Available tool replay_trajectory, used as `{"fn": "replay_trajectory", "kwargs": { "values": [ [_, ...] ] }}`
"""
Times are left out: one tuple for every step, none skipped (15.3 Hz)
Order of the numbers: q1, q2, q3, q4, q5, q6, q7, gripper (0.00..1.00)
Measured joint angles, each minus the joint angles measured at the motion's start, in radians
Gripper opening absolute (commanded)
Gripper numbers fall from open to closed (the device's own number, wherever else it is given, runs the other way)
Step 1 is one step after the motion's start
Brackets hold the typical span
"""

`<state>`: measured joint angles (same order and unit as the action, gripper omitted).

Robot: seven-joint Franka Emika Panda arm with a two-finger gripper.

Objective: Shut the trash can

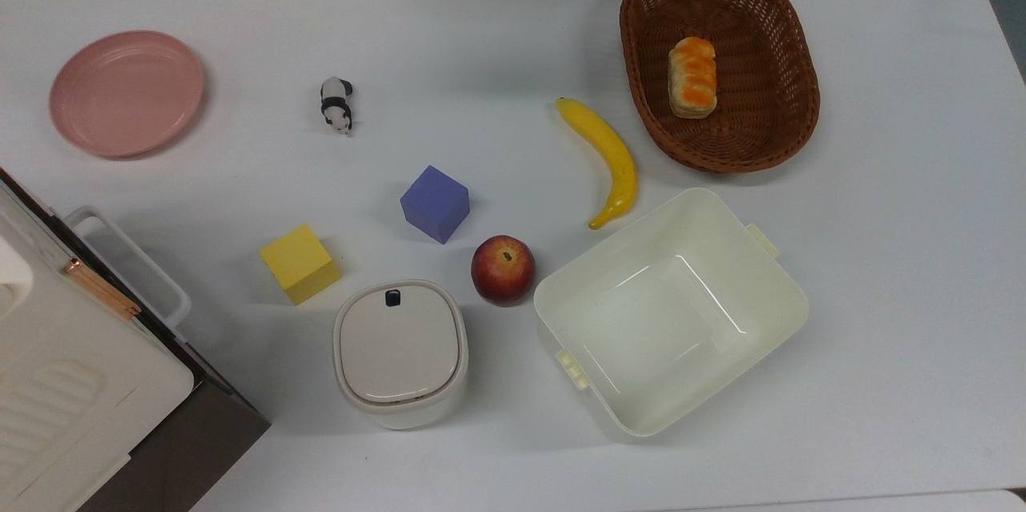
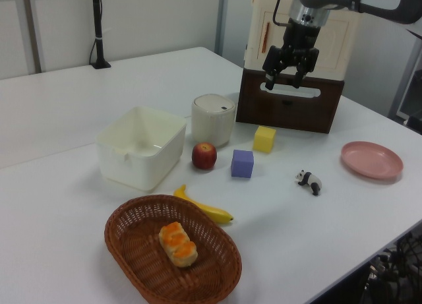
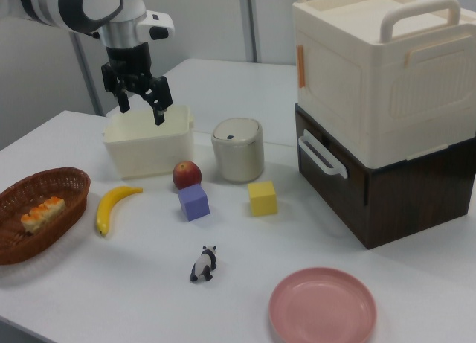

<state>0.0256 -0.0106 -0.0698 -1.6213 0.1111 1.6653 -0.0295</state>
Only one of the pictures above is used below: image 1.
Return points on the cream lidded trash can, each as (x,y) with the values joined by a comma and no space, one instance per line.
(401,352)

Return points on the panda figurine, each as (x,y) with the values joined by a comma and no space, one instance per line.
(335,103)

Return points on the purple foam cube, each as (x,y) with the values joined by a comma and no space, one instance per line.
(433,203)

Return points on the yellow banana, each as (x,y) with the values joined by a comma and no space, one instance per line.
(613,159)

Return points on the bread with orange topping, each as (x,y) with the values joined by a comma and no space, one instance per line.
(693,79)

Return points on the pink plate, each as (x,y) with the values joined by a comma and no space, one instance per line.
(124,95)

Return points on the yellow foam cube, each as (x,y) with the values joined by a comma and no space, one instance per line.
(298,260)

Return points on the red apple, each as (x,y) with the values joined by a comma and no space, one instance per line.
(503,272)

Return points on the brown wicker basket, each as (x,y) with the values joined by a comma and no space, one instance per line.
(753,123)

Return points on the cream rectangular plastic tub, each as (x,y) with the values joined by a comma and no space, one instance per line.
(665,320)

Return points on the beige wooden cabinet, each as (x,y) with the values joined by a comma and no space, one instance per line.
(64,384)

